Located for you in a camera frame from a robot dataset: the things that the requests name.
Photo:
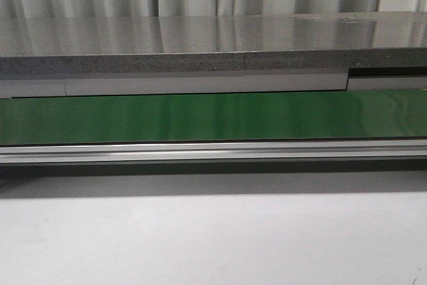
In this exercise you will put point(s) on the green conveyor belt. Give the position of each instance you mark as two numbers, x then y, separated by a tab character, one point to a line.
213	117

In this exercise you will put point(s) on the grey stone counter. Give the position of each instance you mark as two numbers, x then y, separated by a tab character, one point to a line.
49	57

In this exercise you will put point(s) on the aluminium conveyor side rail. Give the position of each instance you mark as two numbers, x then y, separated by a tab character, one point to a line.
215	151

